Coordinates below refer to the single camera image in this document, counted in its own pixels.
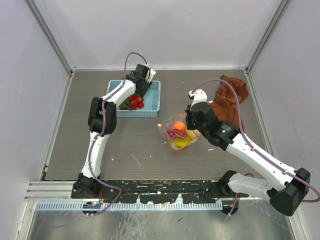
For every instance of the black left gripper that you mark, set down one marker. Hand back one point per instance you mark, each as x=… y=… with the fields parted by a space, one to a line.
x=142 y=92

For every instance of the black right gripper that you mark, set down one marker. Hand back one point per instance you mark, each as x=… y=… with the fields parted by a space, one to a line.
x=189 y=125

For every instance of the orange peach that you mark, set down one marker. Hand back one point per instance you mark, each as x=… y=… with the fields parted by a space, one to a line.
x=178 y=125

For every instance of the light blue plastic basket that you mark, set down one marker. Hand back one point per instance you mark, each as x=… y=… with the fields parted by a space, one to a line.
x=151 y=99

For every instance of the clear zip top bag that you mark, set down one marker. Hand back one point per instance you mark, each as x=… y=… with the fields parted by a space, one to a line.
x=166 y=125

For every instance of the purple grape bunch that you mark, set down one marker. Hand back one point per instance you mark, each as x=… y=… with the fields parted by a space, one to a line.
x=174 y=133

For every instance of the yellow star fruit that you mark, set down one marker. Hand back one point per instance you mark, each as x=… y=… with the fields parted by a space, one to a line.
x=181 y=142

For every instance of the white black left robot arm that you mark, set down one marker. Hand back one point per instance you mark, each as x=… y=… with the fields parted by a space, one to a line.
x=102 y=121

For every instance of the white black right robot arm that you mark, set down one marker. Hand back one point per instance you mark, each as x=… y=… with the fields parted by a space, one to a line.
x=281 y=184

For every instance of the red strawberry cluster with leaves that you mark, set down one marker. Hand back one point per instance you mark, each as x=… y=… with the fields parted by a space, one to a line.
x=132 y=103

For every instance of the brown cloth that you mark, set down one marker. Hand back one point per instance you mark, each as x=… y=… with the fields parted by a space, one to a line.
x=225 y=104

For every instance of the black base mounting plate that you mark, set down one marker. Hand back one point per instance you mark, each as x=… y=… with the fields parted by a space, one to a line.
x=156 y=199

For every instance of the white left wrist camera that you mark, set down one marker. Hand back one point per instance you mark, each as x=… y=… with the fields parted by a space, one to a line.
x=152 y=73

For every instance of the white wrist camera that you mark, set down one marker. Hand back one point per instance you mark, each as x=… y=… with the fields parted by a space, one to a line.
x=197 y=96
x=152 y=73

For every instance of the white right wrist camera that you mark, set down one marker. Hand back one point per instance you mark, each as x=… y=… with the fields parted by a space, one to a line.
x=197 y=96

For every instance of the slotted cable duct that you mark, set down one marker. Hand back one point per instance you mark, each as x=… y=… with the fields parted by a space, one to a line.
x=138 y=206

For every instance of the left aluminium frame post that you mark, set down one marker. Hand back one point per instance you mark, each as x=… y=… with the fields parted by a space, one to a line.
x=51 y=37

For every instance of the aluminium frame post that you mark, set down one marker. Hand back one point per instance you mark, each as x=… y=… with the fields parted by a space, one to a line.
x=283 y=5
x=51 y=37

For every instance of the right aluminium frame post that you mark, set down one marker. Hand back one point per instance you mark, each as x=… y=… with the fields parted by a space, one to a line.
x=283 y=5

